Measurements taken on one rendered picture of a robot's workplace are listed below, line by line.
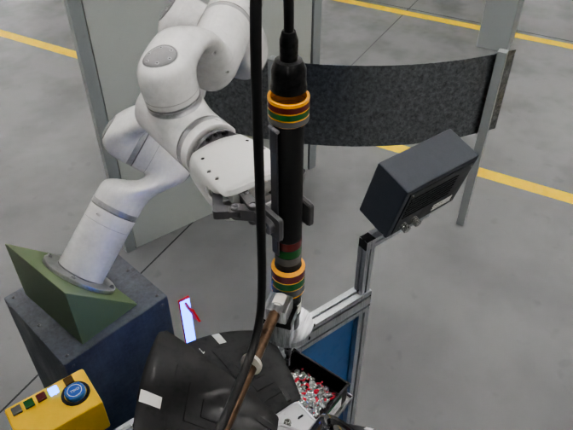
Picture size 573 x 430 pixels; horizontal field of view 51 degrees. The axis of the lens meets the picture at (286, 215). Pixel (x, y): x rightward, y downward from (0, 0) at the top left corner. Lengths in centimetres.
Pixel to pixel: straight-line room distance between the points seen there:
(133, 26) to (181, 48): 177
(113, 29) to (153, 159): 113
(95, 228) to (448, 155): 89
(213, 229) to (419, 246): 106
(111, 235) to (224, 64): 70
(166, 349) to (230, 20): 52
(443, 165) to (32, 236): 236
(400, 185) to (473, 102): 147
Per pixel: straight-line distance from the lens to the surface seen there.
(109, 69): 262
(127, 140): 149
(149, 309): 161
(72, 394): 130
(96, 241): 153
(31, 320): 166
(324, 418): 101
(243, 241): 310
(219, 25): 101
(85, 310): 151
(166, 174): 151
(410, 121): 279
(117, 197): 152
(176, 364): 89
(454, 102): 283
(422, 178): 150
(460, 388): 263
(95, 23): 253
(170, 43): 84
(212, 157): 77
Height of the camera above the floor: 212
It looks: 41 degrees down
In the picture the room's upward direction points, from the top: straight up
